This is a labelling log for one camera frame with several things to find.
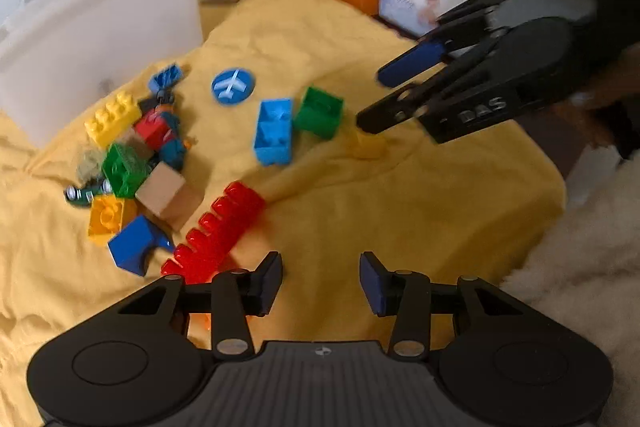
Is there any light blue building brick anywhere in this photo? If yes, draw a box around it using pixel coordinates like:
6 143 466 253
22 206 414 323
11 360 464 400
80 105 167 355
253 98 294 166

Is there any red green white toy car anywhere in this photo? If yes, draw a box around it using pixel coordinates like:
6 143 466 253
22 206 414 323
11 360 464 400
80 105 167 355
134 104 193 170

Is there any small blue building brick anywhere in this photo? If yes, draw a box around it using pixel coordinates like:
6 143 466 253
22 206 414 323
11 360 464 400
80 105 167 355
148 63 185 95

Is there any translucent white plastic bin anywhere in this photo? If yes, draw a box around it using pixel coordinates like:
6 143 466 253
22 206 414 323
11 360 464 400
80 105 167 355
0 0 203 148

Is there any yellow cloth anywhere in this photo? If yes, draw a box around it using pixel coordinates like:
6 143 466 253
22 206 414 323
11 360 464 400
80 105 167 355
0 0 568 427

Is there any blue round airplane disc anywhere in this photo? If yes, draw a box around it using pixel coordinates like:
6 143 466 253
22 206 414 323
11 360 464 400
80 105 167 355
211 68 257 106

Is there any long red building brick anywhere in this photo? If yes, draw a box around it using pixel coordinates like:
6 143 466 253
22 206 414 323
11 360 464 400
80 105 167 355
160 181 267 285

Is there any wooden cube block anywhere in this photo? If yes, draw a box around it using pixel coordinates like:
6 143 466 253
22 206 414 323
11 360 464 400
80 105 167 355
135 162 203 233

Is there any long yellow building brick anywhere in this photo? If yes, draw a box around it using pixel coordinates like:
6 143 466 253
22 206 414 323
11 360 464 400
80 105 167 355
84 91 142 150

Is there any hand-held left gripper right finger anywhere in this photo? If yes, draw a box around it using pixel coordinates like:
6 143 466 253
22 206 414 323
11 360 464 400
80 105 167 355
359 251 522 358

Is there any green building brick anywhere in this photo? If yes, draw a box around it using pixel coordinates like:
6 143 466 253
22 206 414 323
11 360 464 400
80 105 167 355
292 87 345 140
101 143 151 199

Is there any square yellow building brick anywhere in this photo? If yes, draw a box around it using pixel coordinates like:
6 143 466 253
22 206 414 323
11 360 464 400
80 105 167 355
88 194 138 247

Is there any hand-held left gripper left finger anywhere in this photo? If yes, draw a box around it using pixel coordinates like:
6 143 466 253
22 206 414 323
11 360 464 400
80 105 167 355
117 251 285 361

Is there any blue arch block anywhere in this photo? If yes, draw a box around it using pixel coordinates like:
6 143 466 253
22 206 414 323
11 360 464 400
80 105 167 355
107 214 176 278

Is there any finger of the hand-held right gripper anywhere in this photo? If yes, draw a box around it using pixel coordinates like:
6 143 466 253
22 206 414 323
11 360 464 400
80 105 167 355
356 32 513 135
376 0 534 88

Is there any white fluffy rug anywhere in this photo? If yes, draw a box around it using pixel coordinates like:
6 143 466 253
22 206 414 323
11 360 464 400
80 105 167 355
500 147 640 427

